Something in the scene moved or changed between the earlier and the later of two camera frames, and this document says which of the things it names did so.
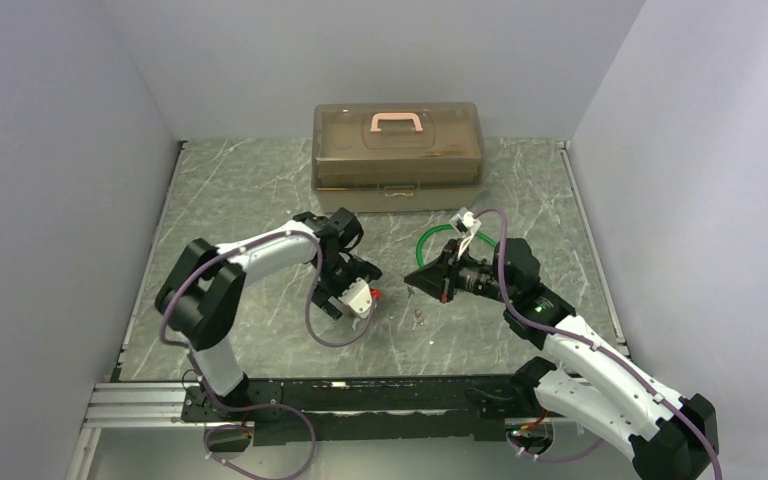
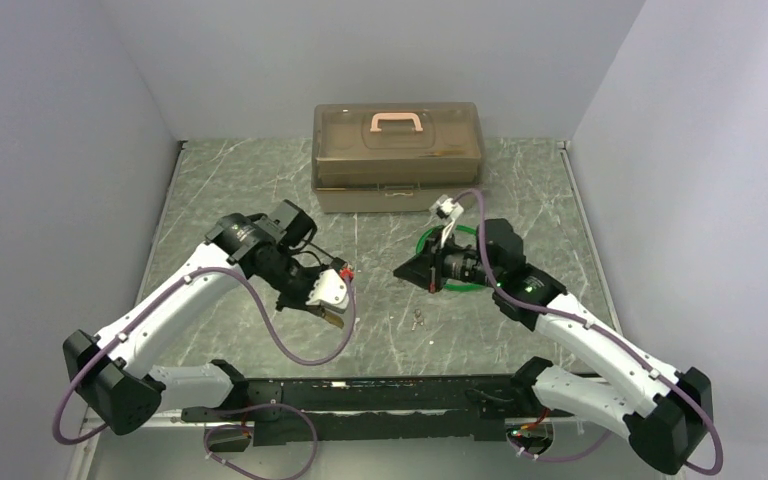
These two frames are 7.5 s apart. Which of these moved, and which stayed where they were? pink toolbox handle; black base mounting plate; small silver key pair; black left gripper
Moved: black left gripper
Stayed: small silver key pair; pink toolbox handle; black base mounting plate
